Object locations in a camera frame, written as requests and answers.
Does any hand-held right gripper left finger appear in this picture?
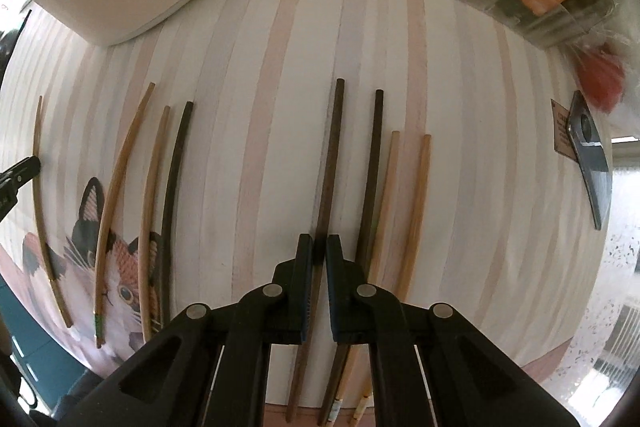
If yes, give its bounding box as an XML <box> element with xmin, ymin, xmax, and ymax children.
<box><xmin>55</xmin><ymin>234</ymin><xmax>314</xmax><ymax>427</ymax></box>

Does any dark wooden chopstick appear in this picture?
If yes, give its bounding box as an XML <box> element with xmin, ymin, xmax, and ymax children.
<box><xmin>285</xmin><ymin>78</ymin><xmax>347</xmax><ymax>427</ymax></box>
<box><xmin>318</xmin><ymin>90</ymin><xmax>385</xmax><ymax>427</ymax></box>
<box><xmin>159</xmin><ymin>101</ymin><xmax>195</xmax><ymax>323</ymax></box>

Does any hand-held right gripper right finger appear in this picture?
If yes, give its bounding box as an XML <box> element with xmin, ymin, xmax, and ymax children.
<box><xmin>326</xmin><ymin>234</ymin><xmax>581</xmax><ymax>427</ymax></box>

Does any grey metal kitchen tool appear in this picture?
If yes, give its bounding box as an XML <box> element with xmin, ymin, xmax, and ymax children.
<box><xmin>567</xmin><ymin>90</ymin><xmax>612</xmax><ymax>231</ymax></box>

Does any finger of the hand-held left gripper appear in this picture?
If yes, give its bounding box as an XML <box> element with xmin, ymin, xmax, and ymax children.
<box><xmin>0</xmin><ymin>156</ymin><xmax>42</xmax><ymax>220</ymax></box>

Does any green-tipped light bamboo chopstick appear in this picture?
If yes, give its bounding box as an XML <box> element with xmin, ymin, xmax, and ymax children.
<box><xmin>94</xmin><ymin>82</ymin><xmax>156</xmax><ymax>350</ymax></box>

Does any brown square tag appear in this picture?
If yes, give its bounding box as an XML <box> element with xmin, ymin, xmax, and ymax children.
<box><xmin>551</xmin><ymin>98</ymin><xmax>576</xmax><ymax>158</ymax></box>

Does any clear plastic bag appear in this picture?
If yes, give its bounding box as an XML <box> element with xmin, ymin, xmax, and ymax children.
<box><xmin>560</xmin><ymin>32</ymin><xmax>640</xmax><ymax>138</ymax></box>

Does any frosted window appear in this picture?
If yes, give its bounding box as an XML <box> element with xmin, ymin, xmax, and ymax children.
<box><xmin>607</xmin><ymin>134</ymin><xmax>640</xmax><ymax>258</ymax></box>

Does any striped cat print mat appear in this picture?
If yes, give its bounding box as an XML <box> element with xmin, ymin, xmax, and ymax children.
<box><xmin>0</xmin><ymin>0</ymin><xmax>616</xmax><ymax>408</ymax></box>

